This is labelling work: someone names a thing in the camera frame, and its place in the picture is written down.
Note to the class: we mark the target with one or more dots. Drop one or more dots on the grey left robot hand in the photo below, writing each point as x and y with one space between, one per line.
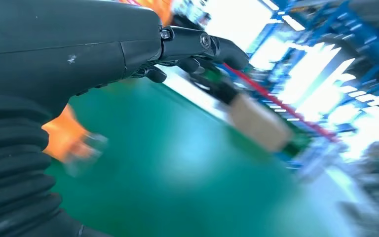
62 49

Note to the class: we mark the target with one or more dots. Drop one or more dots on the white desk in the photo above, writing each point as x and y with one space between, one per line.
189 91

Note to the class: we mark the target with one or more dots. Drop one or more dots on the brown cardboard box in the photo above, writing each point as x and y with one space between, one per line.
261 122

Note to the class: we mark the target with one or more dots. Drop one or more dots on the blue metal shelving rack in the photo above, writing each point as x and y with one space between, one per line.
356 29

